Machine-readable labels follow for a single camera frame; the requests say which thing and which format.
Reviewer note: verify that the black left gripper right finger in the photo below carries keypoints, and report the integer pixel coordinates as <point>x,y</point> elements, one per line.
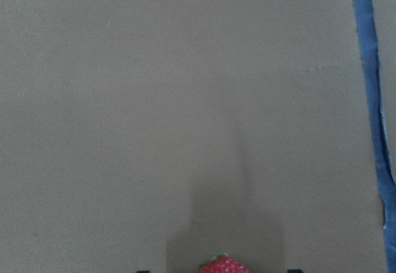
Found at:
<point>294,271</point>

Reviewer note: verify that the red strawberry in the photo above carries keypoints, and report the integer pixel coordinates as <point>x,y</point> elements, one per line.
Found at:
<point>223,264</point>

